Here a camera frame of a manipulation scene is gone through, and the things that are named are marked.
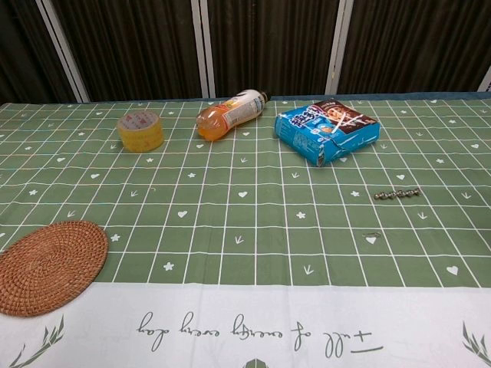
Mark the white partition frame post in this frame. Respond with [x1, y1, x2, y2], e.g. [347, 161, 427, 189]
[37, 0, 91, 104]
[190, 0, 216, 99]
[325, 0, 354, 96]
[476, 67, 491, 93]

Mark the small metal chain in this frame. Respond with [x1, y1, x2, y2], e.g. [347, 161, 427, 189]
[373, 187, 422, 201]

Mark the orange drink plastic bottle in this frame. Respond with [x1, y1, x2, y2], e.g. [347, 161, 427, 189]
[196, 89, 269, 141]

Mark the blue cookie box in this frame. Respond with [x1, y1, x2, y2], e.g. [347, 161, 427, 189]
[273, 97, 381, 169]

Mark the dark pleated partition panel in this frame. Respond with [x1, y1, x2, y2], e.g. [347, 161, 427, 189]
[337, 0, 491, 95]
[0, 0, 80, 105]
[51, 0, 204, 103]
[206, 0, 341, 98]

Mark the yellow packing tape roll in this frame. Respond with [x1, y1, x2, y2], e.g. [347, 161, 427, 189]
[117, 111, 165, 153]

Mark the green grid patterned tablecloth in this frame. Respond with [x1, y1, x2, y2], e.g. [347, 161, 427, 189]
[0, 94, 491, 368]

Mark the round woven rattan coaster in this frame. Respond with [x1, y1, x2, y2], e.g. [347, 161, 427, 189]
[0, 220, 110, 318]

